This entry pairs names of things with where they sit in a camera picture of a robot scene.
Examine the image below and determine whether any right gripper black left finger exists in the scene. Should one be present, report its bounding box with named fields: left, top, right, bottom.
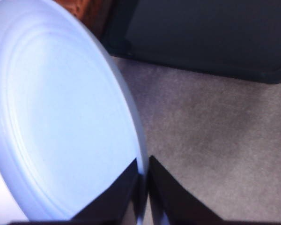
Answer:
left=70, top=158, right=140, bottom=225

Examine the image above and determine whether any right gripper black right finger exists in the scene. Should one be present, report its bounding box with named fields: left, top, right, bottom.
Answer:
left=148, top=155, right=223, bottom=225

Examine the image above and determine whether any light blue round plate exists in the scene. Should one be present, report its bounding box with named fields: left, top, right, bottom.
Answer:
left=0, top=0, right=149, bottom=225

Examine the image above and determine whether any brown wicker basket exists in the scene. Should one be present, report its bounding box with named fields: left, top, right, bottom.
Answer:
left=58, top=0, right=119, bottom=39

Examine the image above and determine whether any black rectangular tray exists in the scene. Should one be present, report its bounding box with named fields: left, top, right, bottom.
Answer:
left=100, top=0, right=281, bottom=85

